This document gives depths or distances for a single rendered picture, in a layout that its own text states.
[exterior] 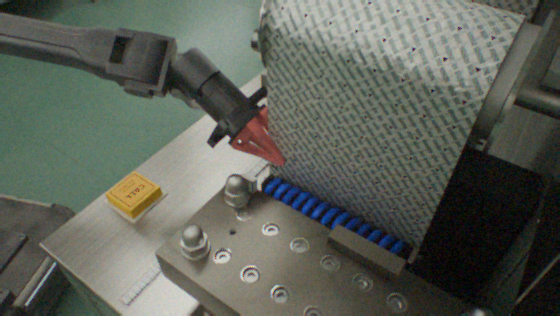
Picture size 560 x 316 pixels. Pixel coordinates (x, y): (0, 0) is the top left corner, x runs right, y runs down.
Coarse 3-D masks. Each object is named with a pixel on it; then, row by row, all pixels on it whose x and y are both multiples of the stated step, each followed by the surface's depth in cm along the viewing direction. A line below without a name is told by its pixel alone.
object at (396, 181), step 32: (288, 96) 50; (288, 128) 53; (320, 128) 50; (352, 128) 46; (384, 128) 44; (288, 160) 57; (320, 160) 53; (352, 160) 50; (384, 160) 46; (416, 160) 44; (448, 160) 41; (320, 192) 57; (352, 192) 53; (384, 192) 50; (416, 192) 47; (384, 224) 53; (416, 224) 50
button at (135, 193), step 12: (132, 180) 74; (144, 180) 74; (108, 192) 72; (120, 192) 72; (132, 192) 72; (144, 192) 72; (156, 192) 73; (120, 204) 71; (132, 204) 70; (144, 204) 72; (132, 216) 71
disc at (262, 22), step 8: (264, 0) 43; (272, 0) 44; (264, 8) 44; (264, 16) 44; (264, 24) 45; (264, 32) 45; (264, 40) 46; (264, 48) 47; (264, 56) 47; (264, 64) 48
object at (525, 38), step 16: (528, 32) 35; (512, 48) 35; (528, 48) 34; (512, 64) 35; (496, 80) 35; (512, 80) 35; (496, 96) 35; (480, 112) 37; (496, 112) 36; (480, 128) 38
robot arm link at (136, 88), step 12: (168, 36) 57; (168, 48) 57; (168, 60) 56; (168, 72) 57; (132, 84) 55; (144, 84) 55; (168, 84) 59; (144, 96) 58; (156, 96) 59; (180, 96) 65; (192, 108) 67
